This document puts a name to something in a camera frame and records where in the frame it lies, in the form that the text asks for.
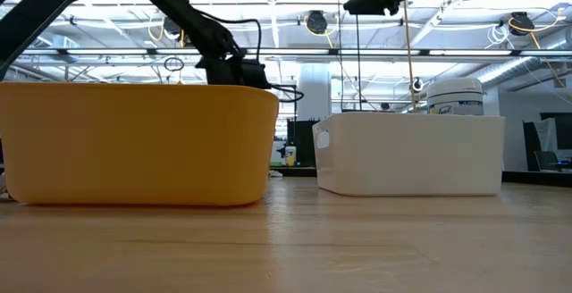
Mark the blue-print alcohol wipe packet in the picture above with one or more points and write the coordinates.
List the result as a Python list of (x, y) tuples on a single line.
[(276, 174)]

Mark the white plastic bin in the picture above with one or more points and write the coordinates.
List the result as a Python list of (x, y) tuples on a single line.
[(411, 159)]

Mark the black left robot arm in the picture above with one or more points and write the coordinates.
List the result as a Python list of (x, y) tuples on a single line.
[(179, 11)]

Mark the long ceiling light bar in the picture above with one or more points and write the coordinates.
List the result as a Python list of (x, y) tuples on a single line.
[(357, 52)]

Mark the white building column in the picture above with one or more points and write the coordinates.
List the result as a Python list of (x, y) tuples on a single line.
[(313, 92)]

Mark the black cabinet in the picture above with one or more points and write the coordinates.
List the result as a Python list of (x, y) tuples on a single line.
[(304, 143)]

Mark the small white yellow bottle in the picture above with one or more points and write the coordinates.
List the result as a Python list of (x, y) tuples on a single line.
[(290, 155)]

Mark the white disinfecting wipes canister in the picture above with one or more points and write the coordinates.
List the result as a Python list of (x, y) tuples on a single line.
[(456, 98)]

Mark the yellow plastic bin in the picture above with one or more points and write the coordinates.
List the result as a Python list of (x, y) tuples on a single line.
[(134, 150)]

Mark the black office chair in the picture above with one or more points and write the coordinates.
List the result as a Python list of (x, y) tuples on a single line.
[(545, 161)]

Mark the dark wall screen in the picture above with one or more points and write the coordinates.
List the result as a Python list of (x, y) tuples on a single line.
[(564, 132)]

